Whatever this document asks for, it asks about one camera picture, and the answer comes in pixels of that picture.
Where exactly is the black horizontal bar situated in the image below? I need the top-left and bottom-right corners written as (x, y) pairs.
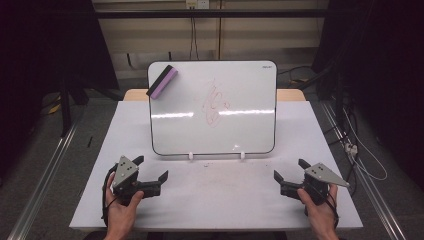
top-left (94, 8), bottom-right (328, 19)

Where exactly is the black right gripper cord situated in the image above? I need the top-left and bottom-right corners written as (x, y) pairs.
top-left (324, 191), bottom-right (340, 229)

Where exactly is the black floor cable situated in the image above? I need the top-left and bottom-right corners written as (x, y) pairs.
top-left (278, 65), bottom-right (321, 89)

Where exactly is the metal floor rail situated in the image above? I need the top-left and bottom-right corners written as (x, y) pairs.
top-left (320, 99), bottom-right (407, 240)
top-left (6, 114), bottom-right (83, 240)

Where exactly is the person's right hand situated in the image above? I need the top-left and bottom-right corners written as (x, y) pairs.
top-left (297, 183), bottom-right (339, 232)

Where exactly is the black metal stand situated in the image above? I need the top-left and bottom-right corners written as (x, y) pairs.
top-left (59, 74), bottom-right (74, 138)

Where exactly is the white table cover sheet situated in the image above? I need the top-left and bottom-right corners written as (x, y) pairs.
top-left (69, 99), bottom-right (364, 232)

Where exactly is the black gripper cord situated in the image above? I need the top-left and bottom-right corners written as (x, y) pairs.
top-left (101, 165), bottom-right (118, 228)
top-left (324, 191), bottom-right (340, 229)

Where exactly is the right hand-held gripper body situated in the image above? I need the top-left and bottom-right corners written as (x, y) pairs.
top-left (280, 162), bottom-right (351, 206)

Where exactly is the purple and black whiteboard eraser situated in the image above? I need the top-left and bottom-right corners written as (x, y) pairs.
top-left (145, 64), bottom-right (179, 100)

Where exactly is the white wall socket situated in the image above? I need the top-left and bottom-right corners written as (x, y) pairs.
top-left (185, 0), bottom-right (210, 10)

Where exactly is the white whiteboard with black rim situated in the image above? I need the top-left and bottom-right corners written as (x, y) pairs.
top-left (147, 59), bottom-right (278, 157)

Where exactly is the wooden table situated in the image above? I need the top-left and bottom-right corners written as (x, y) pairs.
top-left (123, 88), bottom-right (306, 102)

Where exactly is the black hanging cable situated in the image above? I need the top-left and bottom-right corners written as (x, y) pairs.
top-left (189, 16), bottom-right (200, 61)

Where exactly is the person's left hand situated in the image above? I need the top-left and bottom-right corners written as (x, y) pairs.
top-left (104, 172), bottom-right (145, 233)

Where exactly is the black left gripper cord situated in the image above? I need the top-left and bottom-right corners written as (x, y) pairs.
top-left (101, 165), bottom-right (118, 228)

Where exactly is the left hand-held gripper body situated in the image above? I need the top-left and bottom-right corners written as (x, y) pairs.
top-left (108, 155), bottom-right (162, 206)

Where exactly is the white cable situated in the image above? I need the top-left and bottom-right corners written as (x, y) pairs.
top-left (342, 108), bottom-right (389, 182)

